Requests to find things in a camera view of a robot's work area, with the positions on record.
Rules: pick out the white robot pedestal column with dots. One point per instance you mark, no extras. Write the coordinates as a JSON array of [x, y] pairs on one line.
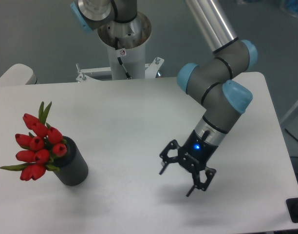
[[126, 43]]

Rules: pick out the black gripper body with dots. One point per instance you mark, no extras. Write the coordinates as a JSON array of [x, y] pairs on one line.
[[195, 153]]

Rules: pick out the red tulip bouquet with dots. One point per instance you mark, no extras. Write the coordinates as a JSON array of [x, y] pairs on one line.
[[41, 147]]

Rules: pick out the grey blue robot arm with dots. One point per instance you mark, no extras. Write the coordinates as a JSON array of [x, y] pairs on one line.
[[211, 85]]

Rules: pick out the white pedestal base frame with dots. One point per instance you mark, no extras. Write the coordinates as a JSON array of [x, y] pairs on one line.
[[151, 70]]

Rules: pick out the black ribbed cylindrical vase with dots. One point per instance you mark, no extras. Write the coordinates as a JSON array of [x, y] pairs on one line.
[[73, 169]]

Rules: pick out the white rounded chair part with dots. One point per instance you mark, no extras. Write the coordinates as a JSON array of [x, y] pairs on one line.
[[18, 74]]

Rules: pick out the black device at table edge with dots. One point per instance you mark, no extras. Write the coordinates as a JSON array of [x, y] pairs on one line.
[[292, 205]]

